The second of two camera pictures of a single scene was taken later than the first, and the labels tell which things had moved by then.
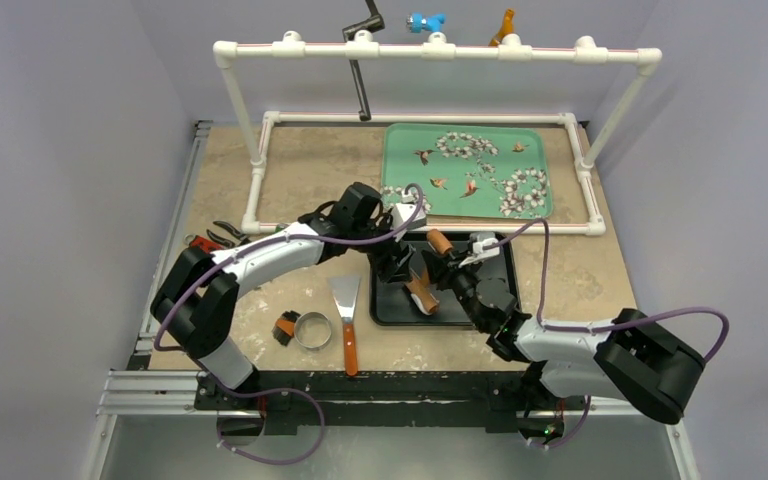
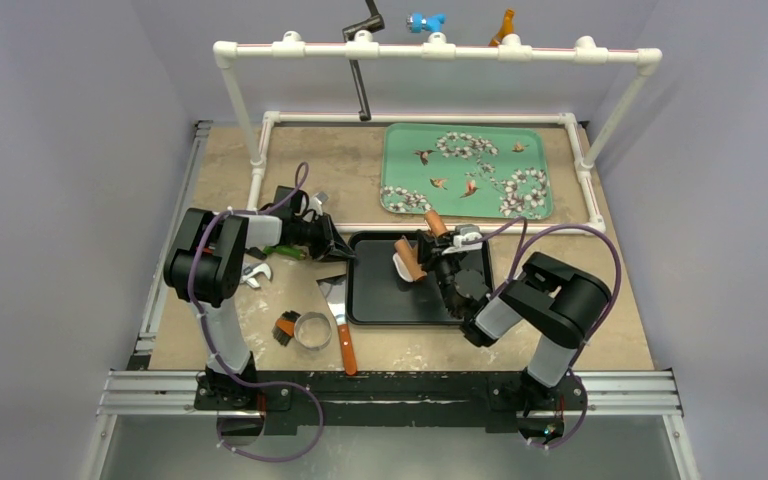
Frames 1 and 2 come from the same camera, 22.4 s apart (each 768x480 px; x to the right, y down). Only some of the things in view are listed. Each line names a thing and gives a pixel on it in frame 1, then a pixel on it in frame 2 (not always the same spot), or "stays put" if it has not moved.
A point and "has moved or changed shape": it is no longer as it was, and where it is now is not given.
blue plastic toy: [415, 22] stays put
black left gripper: [390, 269] -> [329, 247]
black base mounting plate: [490, 399] stays put
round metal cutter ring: [313, 330] stays put
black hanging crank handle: [373, 24] stays put
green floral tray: [470, 170] stays put
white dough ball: [414, 296] has moved or changed shape
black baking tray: [487, 257] has moved or changed shape
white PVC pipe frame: [293, 48] stays put
